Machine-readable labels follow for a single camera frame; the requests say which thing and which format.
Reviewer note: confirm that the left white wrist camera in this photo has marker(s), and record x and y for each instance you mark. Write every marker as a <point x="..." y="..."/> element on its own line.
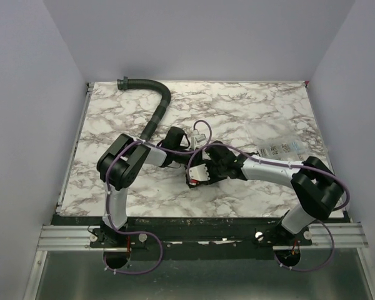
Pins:
<point x="198" y="140"/>

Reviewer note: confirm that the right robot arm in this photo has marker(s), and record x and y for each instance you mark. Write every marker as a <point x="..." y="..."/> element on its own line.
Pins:
<point x="317" y="189"/>

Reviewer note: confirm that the aluminium table frame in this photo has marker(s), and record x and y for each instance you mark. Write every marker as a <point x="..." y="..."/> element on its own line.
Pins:
<point x="221" y="109"/>

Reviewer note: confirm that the clear plastic screw box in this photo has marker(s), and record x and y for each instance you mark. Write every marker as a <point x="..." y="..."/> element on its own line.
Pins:
<point x="276" y="139"/>

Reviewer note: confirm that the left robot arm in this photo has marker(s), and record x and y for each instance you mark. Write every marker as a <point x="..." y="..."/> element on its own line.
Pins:
<point x="118" y="168"/>

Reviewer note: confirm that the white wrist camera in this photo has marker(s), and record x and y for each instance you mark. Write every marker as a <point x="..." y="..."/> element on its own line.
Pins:
<point x="198" y="140"/>
<point x="198" y="174"/>

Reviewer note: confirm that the black folding umbrella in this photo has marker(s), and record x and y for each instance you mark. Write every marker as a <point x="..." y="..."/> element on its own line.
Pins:
<point x="215" y="177"/>

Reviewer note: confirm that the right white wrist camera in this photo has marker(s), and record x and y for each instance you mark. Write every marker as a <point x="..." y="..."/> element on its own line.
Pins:
<point x="198" y="174"/>

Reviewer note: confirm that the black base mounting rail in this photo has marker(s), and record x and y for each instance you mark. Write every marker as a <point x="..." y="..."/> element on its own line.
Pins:
<point x="187" y="238"/>

